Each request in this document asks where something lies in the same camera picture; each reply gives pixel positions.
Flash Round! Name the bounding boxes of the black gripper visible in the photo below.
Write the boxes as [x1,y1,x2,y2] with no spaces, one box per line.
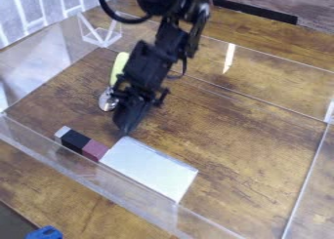
[110,40,178,135]

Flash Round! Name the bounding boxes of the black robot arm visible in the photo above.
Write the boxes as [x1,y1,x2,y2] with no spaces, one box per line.
[97,0,209,134]

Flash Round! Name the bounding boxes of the black strip on table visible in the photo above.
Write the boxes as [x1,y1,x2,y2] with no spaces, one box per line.
[212,0,297,25]

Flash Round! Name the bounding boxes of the blue object at bottom edge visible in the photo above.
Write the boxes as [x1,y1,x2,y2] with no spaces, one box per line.
[25,226,62,239]

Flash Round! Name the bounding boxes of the spoon with yellow handle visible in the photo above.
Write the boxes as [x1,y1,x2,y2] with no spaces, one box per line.
[97,52,129,112]

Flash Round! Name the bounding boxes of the clear acrylic triangle bracket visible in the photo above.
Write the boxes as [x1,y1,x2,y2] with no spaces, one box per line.
[77,13,122,48]

